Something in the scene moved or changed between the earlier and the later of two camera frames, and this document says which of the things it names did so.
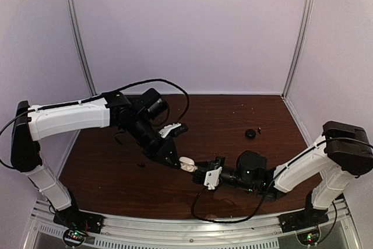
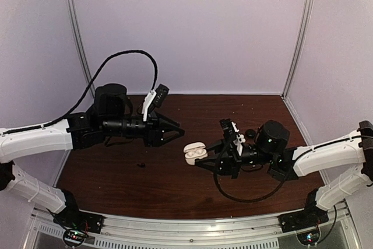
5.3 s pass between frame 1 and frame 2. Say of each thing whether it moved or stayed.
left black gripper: moved
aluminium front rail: stayed
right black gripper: moved
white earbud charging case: moved
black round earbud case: stayed
